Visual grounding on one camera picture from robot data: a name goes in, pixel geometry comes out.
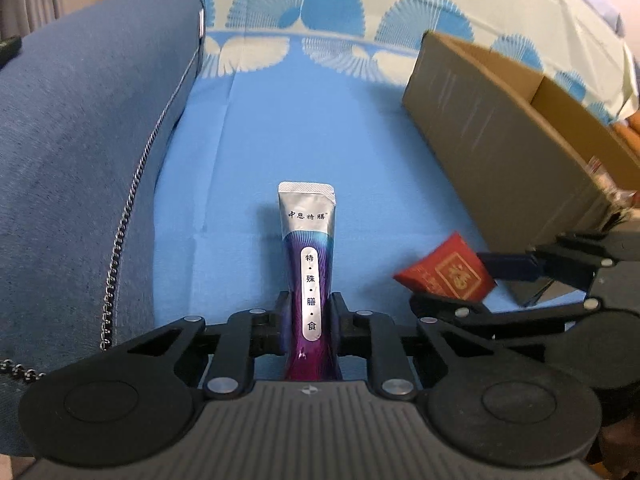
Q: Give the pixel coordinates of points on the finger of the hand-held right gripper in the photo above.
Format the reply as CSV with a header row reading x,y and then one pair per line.
x,y
510,266
465,312

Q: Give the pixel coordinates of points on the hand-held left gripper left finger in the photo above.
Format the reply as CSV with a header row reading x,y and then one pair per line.
x,y
281,322

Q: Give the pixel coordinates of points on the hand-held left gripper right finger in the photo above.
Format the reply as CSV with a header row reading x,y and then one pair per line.
x,y
337,322

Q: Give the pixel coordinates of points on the red square packet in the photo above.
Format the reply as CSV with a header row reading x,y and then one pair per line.
x,y
450,272

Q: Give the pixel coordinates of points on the silver purple sachet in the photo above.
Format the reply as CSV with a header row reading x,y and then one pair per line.
x,y
310,240

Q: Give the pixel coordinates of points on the clear bag of biscuits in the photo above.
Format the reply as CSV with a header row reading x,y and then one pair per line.
x,y
612,185

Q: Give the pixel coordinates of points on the cardboard box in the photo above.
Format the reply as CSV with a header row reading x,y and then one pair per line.
x,y
500,135

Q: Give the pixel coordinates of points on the orange cushion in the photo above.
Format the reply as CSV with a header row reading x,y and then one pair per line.
x,y
630,132

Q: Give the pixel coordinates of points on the black smartphone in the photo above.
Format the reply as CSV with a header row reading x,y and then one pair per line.
x,y
9,49

